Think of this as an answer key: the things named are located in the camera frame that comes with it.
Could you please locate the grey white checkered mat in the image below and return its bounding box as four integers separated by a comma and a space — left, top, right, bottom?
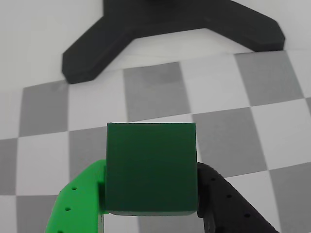
0, 50, 311, 233

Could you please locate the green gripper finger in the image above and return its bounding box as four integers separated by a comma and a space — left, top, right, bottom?
43, 159, 107, 233

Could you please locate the black stand base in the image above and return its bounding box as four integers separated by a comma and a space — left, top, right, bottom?
62, 0, 286, 84

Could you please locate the dark green dice cube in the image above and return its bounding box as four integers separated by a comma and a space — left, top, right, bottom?
104, 122, 197, 216

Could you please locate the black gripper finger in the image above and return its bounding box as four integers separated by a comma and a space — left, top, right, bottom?
195, 162, 280, 233

